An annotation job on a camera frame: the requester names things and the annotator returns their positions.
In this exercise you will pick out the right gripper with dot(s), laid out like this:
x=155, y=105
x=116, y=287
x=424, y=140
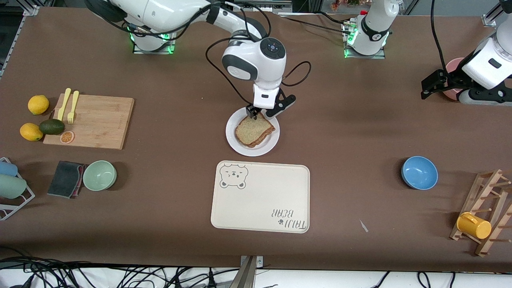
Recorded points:
x=252, y=112

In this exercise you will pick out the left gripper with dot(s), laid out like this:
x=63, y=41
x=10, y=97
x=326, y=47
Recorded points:
x=450, y=80

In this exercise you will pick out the plain bread slice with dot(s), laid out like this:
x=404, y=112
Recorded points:
x=252, y=130

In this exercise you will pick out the white round plate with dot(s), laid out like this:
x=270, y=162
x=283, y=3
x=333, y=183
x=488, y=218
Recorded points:
x=240, y=148

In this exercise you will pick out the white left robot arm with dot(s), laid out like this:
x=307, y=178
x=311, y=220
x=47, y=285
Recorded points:
x=372, y=28

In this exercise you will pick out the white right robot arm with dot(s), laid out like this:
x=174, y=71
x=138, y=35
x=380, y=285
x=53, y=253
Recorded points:
x=172, y=14

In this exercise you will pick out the pink bowl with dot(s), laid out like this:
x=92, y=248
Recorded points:
x=454, y=66

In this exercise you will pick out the bread slice under egg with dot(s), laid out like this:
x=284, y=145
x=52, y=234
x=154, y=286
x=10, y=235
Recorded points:
x=256, y=145

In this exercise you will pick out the cream bear print tray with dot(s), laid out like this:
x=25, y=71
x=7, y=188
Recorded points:
x=260, y=196

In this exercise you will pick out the blue bowl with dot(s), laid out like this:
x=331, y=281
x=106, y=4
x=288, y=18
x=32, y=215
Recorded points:
x=420, y=172

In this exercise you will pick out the grey equipment box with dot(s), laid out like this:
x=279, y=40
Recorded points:
x=262, y=6

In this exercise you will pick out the wooden mug rack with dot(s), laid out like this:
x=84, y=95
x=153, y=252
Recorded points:
x=476, y=202

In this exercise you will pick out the yellow mug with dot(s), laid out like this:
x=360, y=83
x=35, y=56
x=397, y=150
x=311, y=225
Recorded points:
x=476, y=227

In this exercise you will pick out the wooden cutting board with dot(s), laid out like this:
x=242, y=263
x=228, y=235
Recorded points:
x=100, y=120

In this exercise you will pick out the small tape scrap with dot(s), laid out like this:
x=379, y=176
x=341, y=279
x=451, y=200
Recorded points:
x=363, y=226

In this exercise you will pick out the pale green bowl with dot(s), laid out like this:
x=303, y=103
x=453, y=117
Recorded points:
x=100, y=176

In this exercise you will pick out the yellow plastic fork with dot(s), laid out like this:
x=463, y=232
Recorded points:
x=74, y=102

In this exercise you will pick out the orange slice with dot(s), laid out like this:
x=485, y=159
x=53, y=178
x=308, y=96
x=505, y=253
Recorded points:
x=67, y=137

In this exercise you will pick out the yellow plastic knife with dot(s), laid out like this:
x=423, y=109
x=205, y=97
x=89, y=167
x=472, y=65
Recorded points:
x=64, y=104

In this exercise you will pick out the dark grey folded cloth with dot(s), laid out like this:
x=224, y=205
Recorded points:
x=64, y=180

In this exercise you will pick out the green avocado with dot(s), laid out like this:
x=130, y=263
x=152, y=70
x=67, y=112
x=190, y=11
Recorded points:
x=52, y=126

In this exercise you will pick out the yellow lemon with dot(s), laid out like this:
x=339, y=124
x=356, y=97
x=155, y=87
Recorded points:
x=38, y=104
x=31, y=132

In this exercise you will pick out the blue cup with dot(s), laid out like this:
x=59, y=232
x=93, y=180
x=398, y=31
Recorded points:
x=8, y=169

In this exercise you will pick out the pale green cup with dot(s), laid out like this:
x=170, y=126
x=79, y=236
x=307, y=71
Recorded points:
x=12, y=186

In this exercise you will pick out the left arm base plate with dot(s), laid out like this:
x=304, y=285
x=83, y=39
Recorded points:
x=376, y=56

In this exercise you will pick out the aluminium frame profile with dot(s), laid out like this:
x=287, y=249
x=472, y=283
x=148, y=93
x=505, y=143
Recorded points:
x=488, y=20
x=31, y=11

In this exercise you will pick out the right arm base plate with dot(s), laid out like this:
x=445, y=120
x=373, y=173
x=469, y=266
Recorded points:
x=160, y=52

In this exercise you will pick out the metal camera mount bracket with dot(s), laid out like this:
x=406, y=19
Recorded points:
x=248, y=276

